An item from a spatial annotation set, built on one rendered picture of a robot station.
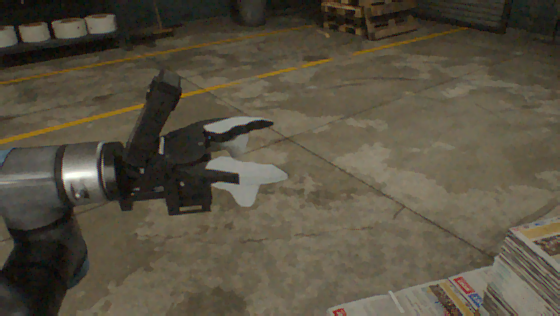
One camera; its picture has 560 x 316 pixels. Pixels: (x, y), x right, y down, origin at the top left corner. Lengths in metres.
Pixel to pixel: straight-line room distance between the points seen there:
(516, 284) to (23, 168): 0.70
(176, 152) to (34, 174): 0.15
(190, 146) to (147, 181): 0.07
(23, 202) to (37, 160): 0.05
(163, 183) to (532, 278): 0.54
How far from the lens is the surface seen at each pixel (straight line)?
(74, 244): 0.58
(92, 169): 0.50
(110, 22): 6.21
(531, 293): 0.72
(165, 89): 0.44
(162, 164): 0.48
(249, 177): 0.45
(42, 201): 0.53
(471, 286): 1.28
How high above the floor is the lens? 1.47
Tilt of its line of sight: 29 degrees down
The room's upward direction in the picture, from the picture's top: straight up
